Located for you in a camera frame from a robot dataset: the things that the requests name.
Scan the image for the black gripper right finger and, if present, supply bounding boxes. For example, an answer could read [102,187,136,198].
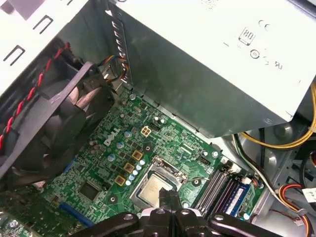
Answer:
[169,190,259,237]

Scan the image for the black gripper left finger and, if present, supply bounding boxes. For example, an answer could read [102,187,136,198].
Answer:
[79,187,175,237]

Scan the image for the silver CPU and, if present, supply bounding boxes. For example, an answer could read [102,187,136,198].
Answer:
[137,173,173,207]

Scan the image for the metal socket cover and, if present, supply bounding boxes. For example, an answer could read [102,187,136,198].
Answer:
[129,156,189,206]

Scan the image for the black RAM slot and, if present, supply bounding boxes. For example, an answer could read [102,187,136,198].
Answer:
[204,169,230,214]
[196,166,224,213]

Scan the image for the thin locking lever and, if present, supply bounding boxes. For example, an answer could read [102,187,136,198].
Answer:
[186,175,212,183]

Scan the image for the RAM stick with label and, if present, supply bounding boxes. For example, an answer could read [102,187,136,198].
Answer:
[223,176,252,218]

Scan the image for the blue expansion slot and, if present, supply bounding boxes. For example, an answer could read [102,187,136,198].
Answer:
[58,201,96,228]

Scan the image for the green motherboard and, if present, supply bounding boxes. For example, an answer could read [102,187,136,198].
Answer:
[0,88,267,237]

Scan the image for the black case fan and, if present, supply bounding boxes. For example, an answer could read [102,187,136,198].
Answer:
[0,60,117,188]

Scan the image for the grey power supply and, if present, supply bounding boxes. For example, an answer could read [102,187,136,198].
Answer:
[115,0,316,139]

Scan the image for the black PC case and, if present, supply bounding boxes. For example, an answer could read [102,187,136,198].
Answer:
[0,0,316,237]

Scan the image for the red orange power wires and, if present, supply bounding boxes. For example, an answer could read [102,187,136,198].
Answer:
[277,184,316,237]

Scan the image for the yellow wire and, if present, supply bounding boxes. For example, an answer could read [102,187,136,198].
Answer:
[240,82,316,150]

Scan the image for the thin multicoloured fan wires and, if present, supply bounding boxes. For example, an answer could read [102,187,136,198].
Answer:
[97,54,131,84]

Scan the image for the red black twisted wire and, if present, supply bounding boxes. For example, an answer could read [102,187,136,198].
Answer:
[0,41,71,151]

